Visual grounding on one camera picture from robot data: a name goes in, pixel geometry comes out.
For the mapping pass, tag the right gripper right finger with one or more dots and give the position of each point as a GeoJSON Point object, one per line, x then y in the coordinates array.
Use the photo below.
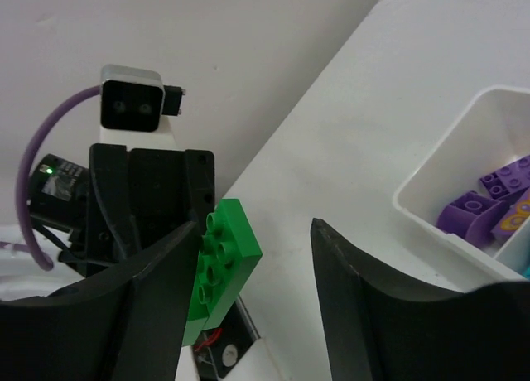
{"type": "Point", "coordinates": [382, 324]}

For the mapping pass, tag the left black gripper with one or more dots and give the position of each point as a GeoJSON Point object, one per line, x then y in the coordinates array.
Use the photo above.
{"type": "Point", "coordinates": [125, 200]}

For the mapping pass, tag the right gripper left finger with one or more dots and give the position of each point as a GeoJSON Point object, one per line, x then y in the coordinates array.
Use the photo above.
{"type": "Point", "coordinates": [124, 323]}

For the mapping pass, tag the long green lego plate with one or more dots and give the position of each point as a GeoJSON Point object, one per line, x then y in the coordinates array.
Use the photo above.
{"type": "Point", "coordinates": [229, 254]}

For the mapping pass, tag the purple curved lego brick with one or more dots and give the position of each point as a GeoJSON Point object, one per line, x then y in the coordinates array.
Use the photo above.
{"type": "Point", "coordinates": [472, 217]}

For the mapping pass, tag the purple lego plate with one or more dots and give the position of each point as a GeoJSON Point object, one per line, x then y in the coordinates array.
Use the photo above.
{"type": "Point", "coordinates": [508, 182]}

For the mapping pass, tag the white three-compartment tray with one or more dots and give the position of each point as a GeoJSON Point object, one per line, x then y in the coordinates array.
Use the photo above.
{"type": "Point", "coordinates": [491, 132]}

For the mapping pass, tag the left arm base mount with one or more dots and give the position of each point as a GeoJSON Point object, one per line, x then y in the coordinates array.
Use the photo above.
{"type": "Point", "coordinates": [217, 351]}

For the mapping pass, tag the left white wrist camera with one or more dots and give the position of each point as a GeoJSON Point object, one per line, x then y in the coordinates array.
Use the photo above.
{"type": "Point", "coordinates": [135, 107]}

